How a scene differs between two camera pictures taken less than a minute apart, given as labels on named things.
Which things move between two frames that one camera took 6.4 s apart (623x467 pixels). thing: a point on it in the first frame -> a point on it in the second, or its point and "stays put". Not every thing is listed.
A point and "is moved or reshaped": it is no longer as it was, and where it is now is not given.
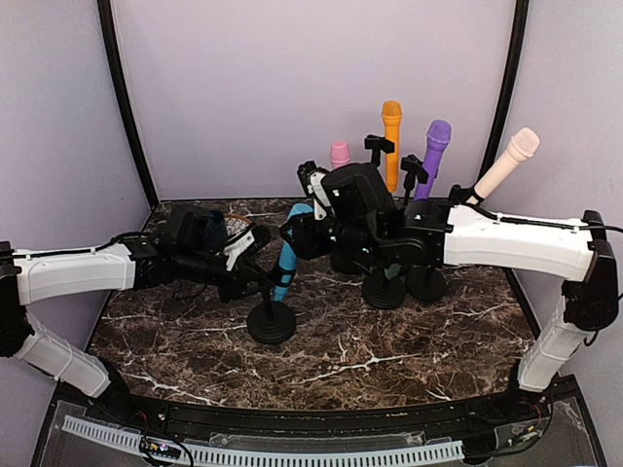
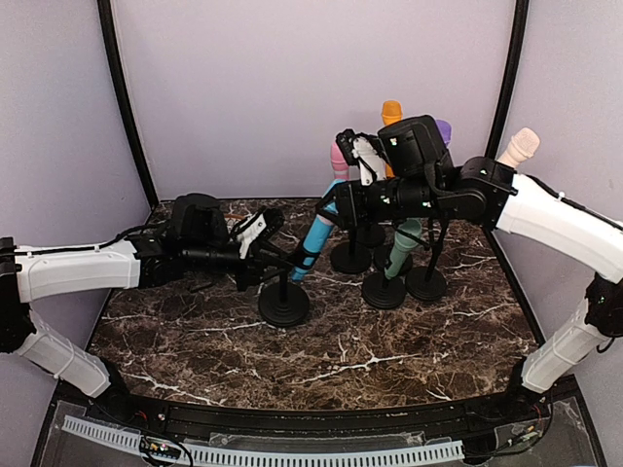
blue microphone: (288, 258) is moved or reshaped
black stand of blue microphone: (272, 322) -> (282, 304)
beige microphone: (521, 147) stays put
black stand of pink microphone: (346, 263) stays put
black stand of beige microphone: (426, 283) stays put
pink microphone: (340, 153) stays put
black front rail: (494, 411) stays put
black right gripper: (303, 239) -> (353, 209)
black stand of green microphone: (384, 293) stays put
